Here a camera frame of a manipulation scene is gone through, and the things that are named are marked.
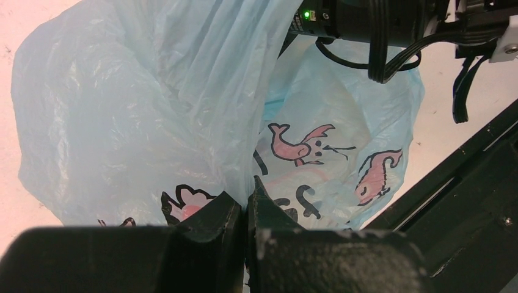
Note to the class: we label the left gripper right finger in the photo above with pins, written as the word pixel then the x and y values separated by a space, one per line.
pixel 282 256

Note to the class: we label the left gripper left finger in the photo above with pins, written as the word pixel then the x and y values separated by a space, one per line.
pixel 204 253

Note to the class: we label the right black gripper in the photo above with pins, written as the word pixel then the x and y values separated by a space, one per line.
pixel 407 22

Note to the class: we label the light blue plastic bag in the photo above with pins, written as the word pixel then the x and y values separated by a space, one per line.
pixel 148 110

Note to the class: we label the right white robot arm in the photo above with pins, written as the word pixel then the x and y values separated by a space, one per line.
pixel 476 29

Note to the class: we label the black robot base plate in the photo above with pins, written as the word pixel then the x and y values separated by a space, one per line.
pixel 463 214

